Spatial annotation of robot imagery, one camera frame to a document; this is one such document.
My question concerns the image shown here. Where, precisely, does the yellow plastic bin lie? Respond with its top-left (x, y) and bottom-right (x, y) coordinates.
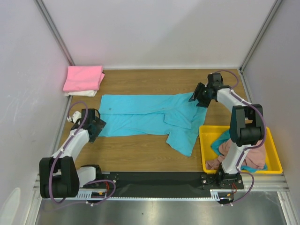
top-left (199, 125), bottom-right (283, 174)

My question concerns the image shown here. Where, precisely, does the turquoise t shirt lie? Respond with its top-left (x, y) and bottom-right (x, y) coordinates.
top-left (210, 130), bottom-right (268, 173)
top-left (99, 93), bottom-right (207, 157)

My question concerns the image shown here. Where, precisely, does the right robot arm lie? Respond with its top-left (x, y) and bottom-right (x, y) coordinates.
top-left (189, 71), bottom-right (267, 188)

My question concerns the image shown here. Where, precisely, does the aluminium front rail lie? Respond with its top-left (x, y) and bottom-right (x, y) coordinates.
top-left (33, 173), bottom-right (289, 192)

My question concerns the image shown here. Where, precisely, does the folded pink t shirt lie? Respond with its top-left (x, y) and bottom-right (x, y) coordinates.
top-left (63, 66), bottom-right (105, 92)

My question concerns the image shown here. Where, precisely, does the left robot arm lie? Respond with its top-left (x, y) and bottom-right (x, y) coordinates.
top-left (39, 108), bottom-right (106, 199)

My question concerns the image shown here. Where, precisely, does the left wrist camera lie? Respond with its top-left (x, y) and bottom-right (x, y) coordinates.
top-left (67, 111), bottom-right (82, 123)

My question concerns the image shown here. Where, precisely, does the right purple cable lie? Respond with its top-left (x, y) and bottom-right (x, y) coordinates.
top-left (210, 70), bottom-right (268, 207)

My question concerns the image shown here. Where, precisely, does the right aluminium frame post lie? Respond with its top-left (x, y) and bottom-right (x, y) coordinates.
top-left (239, 0), bottom-right (284, 71)

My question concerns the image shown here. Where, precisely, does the left aluminium frame post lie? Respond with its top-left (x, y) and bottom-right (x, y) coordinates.
top-left (34, 0), bottom-right (75, 66)

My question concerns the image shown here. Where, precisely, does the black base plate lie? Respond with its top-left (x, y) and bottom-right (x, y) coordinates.
top-left (100, 172), bottom-right (244, 190)

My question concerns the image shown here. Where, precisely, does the aluminium frame post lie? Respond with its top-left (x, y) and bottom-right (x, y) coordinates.
top-left (34, 0), bottom-right (75, 66)
top-left (239, 0), bottom-right (284, 71)

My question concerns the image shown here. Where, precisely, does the dusty pink t shirt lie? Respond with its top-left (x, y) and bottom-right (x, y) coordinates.
top-left (205, 139), bottom-right (267, 171)

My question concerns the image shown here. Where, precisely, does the white cable duct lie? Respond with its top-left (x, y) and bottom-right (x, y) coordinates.
top-left (66, 187), bottom-right (233, 201)

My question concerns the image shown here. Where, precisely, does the folded white t shirt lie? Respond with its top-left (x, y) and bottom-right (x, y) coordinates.
top-left (64, 90), bottom-right (97, 97)

